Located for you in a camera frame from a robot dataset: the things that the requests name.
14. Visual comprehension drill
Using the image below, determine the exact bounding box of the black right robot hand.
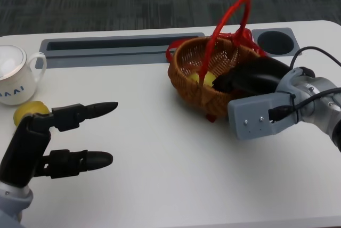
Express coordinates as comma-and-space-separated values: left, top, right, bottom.
212, 56, 290, 97

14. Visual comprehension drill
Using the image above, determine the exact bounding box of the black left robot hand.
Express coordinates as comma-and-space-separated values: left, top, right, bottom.
0, 102, 119, 188

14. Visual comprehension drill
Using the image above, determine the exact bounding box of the wicker basket with red handle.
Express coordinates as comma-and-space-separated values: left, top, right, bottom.
167, 0, 267, 122

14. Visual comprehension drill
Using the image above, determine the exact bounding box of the grey table cup holder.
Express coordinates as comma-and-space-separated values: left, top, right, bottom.
251, 28, 298, 58

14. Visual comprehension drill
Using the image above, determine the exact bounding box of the yellow-green pear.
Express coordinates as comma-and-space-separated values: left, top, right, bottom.
190, 71, 217, 88
13, 101, 51, 128

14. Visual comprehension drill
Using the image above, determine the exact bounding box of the white lidded mug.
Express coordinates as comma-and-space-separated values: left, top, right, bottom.
0, 45, 47, 105

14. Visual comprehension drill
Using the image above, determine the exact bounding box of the red ribbon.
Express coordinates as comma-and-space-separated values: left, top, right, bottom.
166, 31, 265, 62

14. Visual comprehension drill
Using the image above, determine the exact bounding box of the grey table slot tray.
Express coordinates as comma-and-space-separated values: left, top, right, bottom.
39, 34, 206, 61

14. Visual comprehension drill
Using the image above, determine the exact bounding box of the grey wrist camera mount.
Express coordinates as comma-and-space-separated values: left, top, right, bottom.
228, 91, 295, 141

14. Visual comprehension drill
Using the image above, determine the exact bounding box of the black cable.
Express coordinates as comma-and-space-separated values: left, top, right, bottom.
269, 46, 341, 122

